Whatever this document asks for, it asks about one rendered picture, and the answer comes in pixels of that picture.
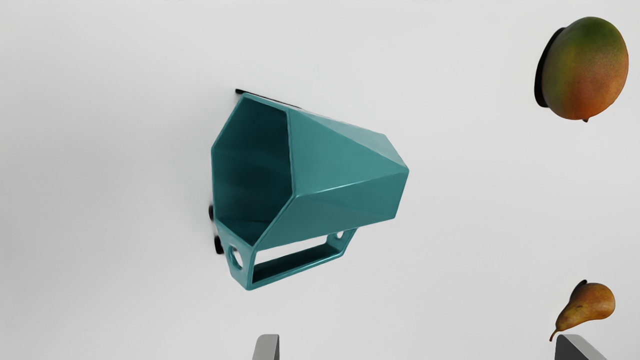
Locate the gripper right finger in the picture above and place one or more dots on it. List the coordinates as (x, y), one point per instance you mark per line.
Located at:
(575, 350)

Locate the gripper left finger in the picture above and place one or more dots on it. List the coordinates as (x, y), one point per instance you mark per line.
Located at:
(266, 348)

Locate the teal faceted mug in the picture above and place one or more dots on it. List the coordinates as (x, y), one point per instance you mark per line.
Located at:
(340, 170)

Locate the brown pear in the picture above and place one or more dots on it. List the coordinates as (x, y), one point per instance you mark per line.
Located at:
(587, 305)

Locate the red green mango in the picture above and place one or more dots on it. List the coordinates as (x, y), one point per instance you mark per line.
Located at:
(585, 70)

